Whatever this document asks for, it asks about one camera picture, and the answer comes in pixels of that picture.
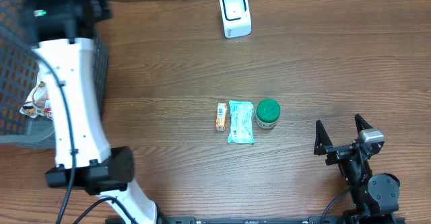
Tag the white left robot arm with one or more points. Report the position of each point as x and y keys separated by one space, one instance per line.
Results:
x=63 y=35

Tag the teal snack packet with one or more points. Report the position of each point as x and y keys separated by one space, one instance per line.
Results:
x=241 y=122

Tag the brown cookie bag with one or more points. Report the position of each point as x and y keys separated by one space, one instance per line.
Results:
x=38 y=102

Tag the grey plastic mesh basket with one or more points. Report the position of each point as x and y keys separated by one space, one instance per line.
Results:
x=19 y=69

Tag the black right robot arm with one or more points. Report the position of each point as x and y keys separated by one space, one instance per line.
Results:
x=375 y=197

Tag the green lid jar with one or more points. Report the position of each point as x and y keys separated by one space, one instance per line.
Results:
x=267 y=113

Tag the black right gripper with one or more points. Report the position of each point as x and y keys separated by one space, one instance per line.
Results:
x=324 y=145

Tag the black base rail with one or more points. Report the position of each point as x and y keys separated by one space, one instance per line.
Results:
x=309 y=220

